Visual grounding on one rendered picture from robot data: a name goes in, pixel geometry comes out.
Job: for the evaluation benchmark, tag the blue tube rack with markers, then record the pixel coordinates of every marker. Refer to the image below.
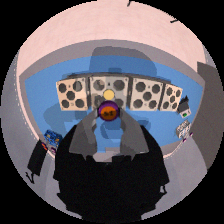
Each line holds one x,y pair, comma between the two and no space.
53,137

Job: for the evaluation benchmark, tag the blue bench mat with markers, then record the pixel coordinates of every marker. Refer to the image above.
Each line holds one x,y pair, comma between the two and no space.
44,103

